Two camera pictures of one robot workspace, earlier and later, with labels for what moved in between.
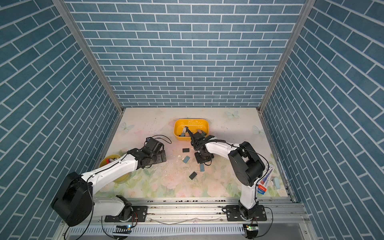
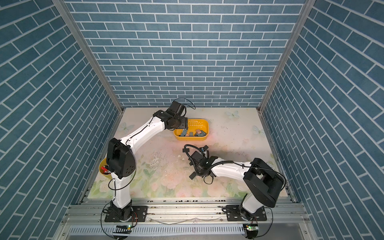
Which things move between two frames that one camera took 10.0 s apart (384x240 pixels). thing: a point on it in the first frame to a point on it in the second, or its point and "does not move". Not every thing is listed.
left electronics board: [123, 229] does not move
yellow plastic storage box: [195, 125] does not move
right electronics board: [252, 230] does not move
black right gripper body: [201, 159] to [198, 171]
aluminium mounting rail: [191, 210] does not move
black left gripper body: [158, 158] to [181, 123]
